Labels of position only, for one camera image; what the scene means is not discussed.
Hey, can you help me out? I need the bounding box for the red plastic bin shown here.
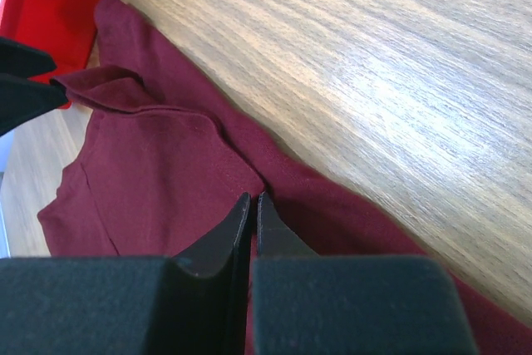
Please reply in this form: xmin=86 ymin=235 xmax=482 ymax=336
xmin=1 ymin=0 xmax=99 ymax=74

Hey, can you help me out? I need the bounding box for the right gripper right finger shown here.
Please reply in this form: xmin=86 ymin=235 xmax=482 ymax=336
xmin=257 ymin=192 xmax=318 ymax=258

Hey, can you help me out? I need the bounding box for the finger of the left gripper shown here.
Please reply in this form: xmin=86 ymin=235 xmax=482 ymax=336
xmin=0 ymin=37 xmax=57 ymax=78
xmin=0 ymin=74 xmax=68 ymax=133

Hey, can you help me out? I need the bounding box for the maroon t shirt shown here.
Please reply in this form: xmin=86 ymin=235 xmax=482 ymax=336
xmin=38 ymin=0 xmax=531 ymax=354

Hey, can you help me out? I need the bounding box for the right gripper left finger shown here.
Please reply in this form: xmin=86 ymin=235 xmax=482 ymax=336
xmin=173 ymin=193 xmax=251 ymax=279

